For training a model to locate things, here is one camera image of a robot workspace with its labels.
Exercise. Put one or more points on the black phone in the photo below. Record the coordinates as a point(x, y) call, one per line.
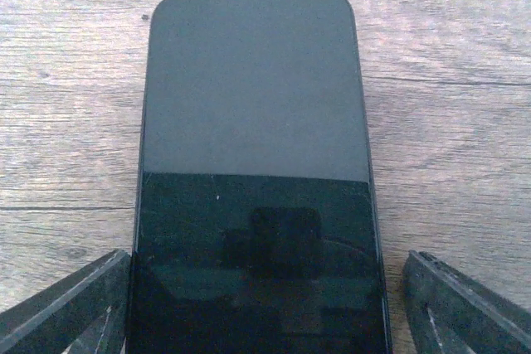
point(256, 222)

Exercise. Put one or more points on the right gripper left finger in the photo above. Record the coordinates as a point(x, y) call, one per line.
point(81, 313)

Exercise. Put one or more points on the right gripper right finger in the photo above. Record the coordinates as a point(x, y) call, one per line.
point(448, 312)

